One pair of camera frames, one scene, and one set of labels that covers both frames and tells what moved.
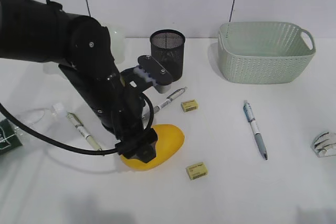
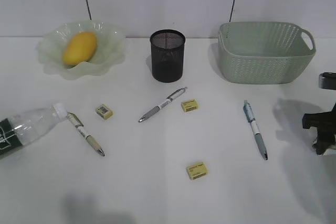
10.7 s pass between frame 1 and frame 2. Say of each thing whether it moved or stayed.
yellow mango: moved
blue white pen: stayed
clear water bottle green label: stayed
